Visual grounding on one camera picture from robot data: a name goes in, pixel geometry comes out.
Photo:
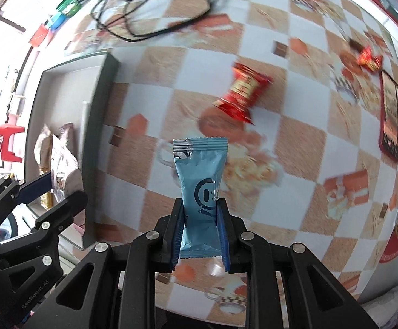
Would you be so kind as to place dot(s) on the red plastic stool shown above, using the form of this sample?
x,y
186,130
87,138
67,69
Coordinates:
x,y
7,132

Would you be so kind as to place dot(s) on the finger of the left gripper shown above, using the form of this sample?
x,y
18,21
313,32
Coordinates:
x,y
16,192
47,227

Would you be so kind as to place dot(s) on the red gold chinese candy packet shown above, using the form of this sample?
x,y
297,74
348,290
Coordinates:
x,y
247,87

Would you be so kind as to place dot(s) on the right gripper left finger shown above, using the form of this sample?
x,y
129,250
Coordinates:
x,y
115,287

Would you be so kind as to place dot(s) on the light blue snack packet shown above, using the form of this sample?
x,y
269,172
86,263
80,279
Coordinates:
x,y
200,165

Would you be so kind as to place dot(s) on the white tray with green rim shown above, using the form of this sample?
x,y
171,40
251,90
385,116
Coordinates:
x,y
76,92

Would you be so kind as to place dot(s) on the red cased smartphone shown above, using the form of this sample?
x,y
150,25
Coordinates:
x,y
388,137

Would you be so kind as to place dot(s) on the red round mat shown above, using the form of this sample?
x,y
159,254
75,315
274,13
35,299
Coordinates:
x,y
391,250

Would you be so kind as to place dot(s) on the brown snack packet in tray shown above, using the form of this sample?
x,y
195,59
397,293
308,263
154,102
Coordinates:
x,y
65,172

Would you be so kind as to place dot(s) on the small red candy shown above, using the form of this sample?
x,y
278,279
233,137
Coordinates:
x,y
369,60

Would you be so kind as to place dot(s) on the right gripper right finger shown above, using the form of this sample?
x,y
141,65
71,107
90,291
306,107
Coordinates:
x,y
285,279

